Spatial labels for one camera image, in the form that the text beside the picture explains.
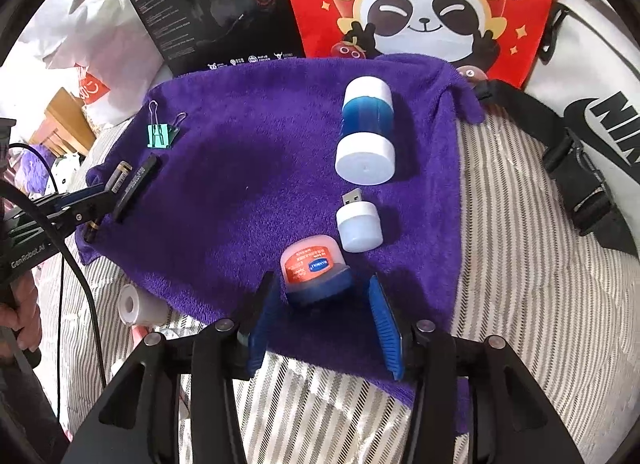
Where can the black and gold tube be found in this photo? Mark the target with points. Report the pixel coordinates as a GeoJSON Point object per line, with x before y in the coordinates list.
{"type": "Point", "coordinates": [121, 174]}

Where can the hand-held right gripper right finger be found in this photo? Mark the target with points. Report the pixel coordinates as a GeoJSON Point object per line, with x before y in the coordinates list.
{"type": "Point", "coordinates": [387, 329]}

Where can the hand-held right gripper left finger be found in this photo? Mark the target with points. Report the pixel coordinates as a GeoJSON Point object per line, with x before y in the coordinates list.
{"type": "Point", "coordinates": [260, 324]}

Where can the black rectangular tube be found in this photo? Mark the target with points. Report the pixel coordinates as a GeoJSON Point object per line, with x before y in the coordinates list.
{"type": "Point", "coordinates": [136, 186]}

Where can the orange lip balm tin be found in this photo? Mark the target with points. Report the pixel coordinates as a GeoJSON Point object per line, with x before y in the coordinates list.
{"type": "Point", "coordinates": [307, 264]}

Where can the wooden chair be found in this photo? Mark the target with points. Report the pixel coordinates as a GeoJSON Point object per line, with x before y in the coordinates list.
{"type": "Point", "coordinates": [60, 119]}

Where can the white floral cloth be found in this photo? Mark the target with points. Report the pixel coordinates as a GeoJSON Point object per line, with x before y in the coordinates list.
{"type": "Point", "coordinates": [67, 169]}

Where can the white plastic shopping bag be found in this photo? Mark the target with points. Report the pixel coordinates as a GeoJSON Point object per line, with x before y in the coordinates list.
{"type": "Point", "coordinates": [115, 44]}

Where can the black headphone box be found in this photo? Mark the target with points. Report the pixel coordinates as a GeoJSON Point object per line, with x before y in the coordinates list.
{"type": "Point", "coordinates": [175, 19]}

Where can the white tape roll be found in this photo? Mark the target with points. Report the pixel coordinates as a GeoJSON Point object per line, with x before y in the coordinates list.
{"type": "Point", "coordinates": [132, 304]}

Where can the green binder clip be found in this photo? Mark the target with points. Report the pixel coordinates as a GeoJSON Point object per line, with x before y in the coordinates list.
{"type": "Point", "coordinates": [160, 136]}

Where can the purple towel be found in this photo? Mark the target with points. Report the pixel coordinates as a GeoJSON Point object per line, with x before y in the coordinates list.
{"type": "Point", "coordinates": [250, 169]}

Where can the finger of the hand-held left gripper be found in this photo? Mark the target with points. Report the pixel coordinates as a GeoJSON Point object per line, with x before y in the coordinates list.
{"type": "Point", "coordinates": [75, 219]}
{"type": "Point", "coordinates": [75, 198]}

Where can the white waist bag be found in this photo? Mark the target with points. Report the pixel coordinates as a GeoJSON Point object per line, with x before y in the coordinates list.
{"type": "Point", "coordinates": [575, 64]}

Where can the red panda paper bag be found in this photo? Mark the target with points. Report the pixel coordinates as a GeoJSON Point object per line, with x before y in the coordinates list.
{"type": "Point", "coordinates": [310, 4]}

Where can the small white plug-in light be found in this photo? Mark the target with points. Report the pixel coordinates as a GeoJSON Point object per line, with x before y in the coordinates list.
{"type": "Point", "coordinates": [357, 229]}

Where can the blue and white bottle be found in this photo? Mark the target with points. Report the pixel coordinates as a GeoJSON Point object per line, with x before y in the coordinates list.
{"type": "Point", "coordinates": [365, 114]}

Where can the person's left hand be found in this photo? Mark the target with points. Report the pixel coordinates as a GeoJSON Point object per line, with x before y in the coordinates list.
{"type": "Point", "coordinates": [25, 314]}

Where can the purple plush cloth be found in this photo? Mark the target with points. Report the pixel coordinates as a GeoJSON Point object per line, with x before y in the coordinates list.
{"type": "Point", "coordinates": [37, 169]}

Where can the striped bed quilt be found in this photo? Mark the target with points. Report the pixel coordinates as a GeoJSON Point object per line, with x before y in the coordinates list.
{"type": "Point", "coordinates": [525, 294]}

